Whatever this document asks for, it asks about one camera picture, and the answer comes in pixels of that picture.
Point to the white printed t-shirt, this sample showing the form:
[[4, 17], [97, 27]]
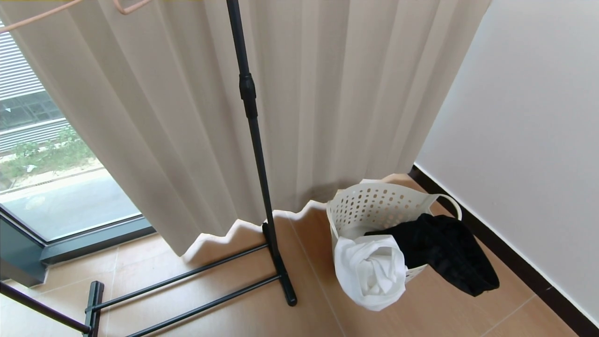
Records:
[[369, 271]]

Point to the pink clothes hanger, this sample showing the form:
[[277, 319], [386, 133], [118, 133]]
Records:
[[125, 10], [32, 18]]

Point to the black clothes rack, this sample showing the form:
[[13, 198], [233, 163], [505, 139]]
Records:
[[252, 121]]

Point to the white laundry basket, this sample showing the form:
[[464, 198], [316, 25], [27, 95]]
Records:
[[374, 206]]

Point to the beige curtain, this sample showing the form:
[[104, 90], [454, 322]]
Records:
[[327, 93]]

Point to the black garment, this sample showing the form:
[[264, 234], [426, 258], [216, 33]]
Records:
[[444, 248]]

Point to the window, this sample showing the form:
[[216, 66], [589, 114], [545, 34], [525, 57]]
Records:
[[56, 201]]

